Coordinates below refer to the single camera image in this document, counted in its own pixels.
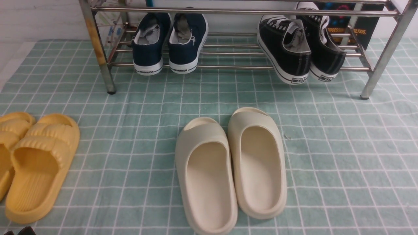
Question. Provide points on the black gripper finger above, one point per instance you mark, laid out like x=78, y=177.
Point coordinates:
x=27, y=231

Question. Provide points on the black canvas sneaker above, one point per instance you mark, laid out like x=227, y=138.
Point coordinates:
x=284, y=43
x=327, y=57

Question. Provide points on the patterned paper behind rack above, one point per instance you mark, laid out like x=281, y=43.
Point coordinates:
x=107, y=28

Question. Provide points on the metal shoe rack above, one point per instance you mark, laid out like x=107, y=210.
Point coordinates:
x=357, y=61

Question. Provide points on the right yellow ridged slipper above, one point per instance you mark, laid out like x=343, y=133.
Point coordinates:
x=41, y=160

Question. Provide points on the yellow ridged slipper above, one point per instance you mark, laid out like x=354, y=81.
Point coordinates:
x=13, y=127
x=41, y=160

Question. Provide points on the left yellow ridged slipper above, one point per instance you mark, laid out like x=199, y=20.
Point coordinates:
x=13, y=127

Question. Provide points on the left cream foam slipper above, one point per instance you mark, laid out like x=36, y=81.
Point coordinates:
x=204, y=169

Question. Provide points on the cream foam slipper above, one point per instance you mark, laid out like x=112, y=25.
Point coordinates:
x=204, y=169
x=258, y=163

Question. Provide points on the left navy canvas shoe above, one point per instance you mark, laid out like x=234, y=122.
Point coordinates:
x=148, y=41

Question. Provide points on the navy canvas shoe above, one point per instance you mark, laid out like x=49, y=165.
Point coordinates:
x=189, y=34
x=148, y=41

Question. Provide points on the right cream foam slipper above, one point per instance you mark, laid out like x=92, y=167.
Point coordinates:
x=258, y=163

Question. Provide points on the right navy canvas shoe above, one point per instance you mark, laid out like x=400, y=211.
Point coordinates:
x=189, y=34

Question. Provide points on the green checked cloth mat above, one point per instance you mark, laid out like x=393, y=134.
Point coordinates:
x=351, y=164

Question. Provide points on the dark image processing book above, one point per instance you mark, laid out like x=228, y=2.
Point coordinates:
x=364, y=26

